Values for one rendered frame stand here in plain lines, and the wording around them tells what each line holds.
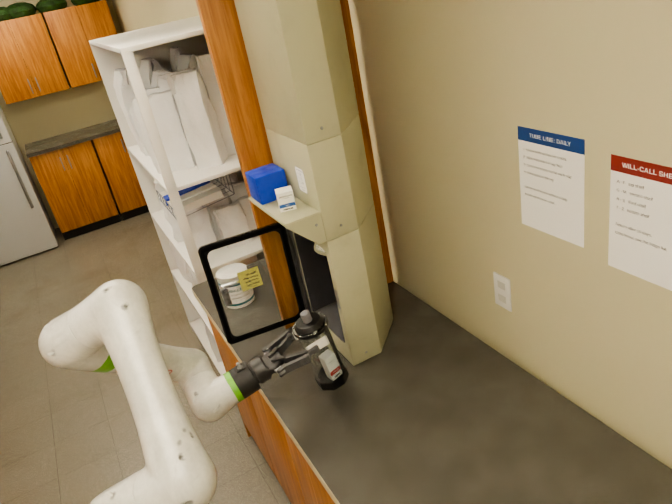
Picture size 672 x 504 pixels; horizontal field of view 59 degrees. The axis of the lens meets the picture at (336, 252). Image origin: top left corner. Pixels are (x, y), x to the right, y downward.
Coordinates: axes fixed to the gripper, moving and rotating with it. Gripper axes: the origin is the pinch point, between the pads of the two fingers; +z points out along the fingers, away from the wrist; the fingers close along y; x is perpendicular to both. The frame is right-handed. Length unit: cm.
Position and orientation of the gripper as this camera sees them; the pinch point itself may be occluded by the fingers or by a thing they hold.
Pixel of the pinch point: (313, 335)
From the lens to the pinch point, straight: 176.1
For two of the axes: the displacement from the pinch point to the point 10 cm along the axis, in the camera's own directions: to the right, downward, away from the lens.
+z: 8.3, -5.0, 2.4
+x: 3.3, 8.0, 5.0
